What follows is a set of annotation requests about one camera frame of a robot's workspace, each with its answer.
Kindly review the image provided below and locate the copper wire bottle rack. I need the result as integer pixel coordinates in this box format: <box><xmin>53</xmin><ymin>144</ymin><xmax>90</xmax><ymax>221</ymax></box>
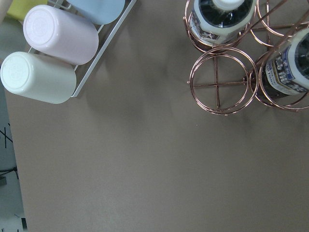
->
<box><xmin>187</xmin><ymin>0</ymin><xmax>309</xmax><ymax>116</ymax></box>

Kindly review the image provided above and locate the dark tea bottle in rack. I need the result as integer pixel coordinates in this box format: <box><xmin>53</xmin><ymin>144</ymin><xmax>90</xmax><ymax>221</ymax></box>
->
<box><xmin>262</xmin><ymin>29</ymin><xmax>309</xmax><ymax>99</ymax></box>

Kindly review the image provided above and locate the white cup rack wooden handle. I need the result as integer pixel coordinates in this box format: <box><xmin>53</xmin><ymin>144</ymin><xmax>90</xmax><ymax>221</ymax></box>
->
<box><xmin>0</xmin><ymin>0</ymin><xmax>136</xmax><ymax>97</ymax></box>

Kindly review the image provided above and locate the pink cup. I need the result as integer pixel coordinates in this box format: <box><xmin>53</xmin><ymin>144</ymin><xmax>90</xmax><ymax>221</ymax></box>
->
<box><xmin>23</xmin><ymin>5</ymin><xmax>99</xmax><ymax>65</ymax></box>

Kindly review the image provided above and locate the white cup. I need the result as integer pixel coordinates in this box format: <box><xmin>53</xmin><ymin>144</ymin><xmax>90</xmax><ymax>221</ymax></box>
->
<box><xmin>0</xmin><ymin>52</ymin><xmax>76</xmax><ymax>104</ymax></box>

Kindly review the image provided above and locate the yellow cup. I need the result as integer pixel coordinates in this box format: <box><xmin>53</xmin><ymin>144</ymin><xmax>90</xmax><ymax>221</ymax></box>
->
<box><xmin>7</xmin><ymin>0</ymin><xmax>48</xmax><ymax>20</ymax></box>

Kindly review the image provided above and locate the blue cup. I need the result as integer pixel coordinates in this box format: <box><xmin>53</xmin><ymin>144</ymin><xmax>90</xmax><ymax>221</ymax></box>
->
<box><xmin>68</xmin><ymin>0</ymin><xmax>126</xmax><ymax>25</ymax></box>

